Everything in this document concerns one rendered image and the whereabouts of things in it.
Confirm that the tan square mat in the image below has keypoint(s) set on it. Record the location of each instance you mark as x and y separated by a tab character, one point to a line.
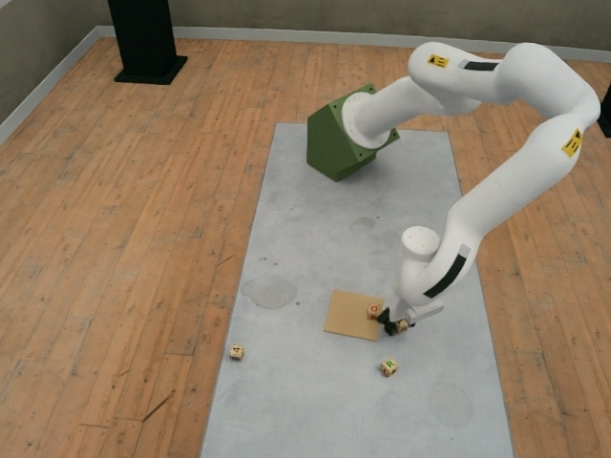
347	315

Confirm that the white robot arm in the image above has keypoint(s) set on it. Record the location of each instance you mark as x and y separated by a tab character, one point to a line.
529	72

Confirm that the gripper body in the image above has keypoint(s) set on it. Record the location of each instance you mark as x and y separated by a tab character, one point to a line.
396	304

